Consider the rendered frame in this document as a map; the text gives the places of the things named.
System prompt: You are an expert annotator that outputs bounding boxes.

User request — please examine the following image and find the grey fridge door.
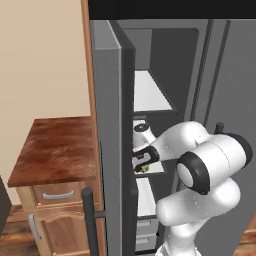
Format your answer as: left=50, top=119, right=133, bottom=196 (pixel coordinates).
left=190, top=18, right=256, bottom=256

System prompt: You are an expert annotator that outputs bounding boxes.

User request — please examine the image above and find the grey freezer door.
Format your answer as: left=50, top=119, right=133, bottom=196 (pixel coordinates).
left=90, top=19, right=138, bottom=256

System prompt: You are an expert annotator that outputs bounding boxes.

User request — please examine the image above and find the dark grey appliance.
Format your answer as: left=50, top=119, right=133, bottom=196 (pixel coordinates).
left=0, top=175, right=13, bottom=237

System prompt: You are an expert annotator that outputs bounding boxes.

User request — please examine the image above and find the grey freezer drawer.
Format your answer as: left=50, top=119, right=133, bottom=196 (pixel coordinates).
left=136, top=217, right=160, bottom=234
left=135, top=232, right=160, bottom=252

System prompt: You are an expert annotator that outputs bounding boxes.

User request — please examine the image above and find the dark freezer door handle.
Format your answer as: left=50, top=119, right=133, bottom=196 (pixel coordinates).
left=81, top=187, right=107, bottom=256

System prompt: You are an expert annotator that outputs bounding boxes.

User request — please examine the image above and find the wooden cupboard door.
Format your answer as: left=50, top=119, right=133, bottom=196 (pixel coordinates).
left=27, top=209, right=93, bottom=256

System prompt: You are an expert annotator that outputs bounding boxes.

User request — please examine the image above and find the wooden base cabinet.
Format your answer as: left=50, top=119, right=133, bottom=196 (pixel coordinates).
left=7, top=116, right=102, bottom=256

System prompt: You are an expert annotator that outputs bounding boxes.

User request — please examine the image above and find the grey fridge body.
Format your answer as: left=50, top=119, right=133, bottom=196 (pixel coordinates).
left=89, top=18, right=256, bottom=256

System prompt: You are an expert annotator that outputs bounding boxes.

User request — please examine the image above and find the wooden drawer front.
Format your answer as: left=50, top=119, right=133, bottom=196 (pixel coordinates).
left=31, top=181, right=86, bottom=206

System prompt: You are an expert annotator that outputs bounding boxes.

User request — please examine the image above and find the tall wooden side panel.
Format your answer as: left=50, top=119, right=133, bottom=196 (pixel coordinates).
left=80, top=0, right=108, bottom=256

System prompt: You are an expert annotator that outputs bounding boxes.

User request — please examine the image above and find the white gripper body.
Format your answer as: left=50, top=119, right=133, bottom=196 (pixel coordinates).
left=132, top=156, right=148, bottom=172

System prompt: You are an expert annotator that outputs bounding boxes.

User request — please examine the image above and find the dark fridge door handle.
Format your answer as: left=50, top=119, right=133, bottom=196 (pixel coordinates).
left=214, top=121, right=225, bottom=135

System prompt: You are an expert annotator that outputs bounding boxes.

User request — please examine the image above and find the silver cupboard handle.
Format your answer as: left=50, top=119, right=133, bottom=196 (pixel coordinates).
left=27, top=213, right=43, bottom=242

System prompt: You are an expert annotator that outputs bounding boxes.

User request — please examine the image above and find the silver drawer handle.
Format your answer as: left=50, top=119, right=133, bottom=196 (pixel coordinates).
left=41, top=190, right=76, bottom=201

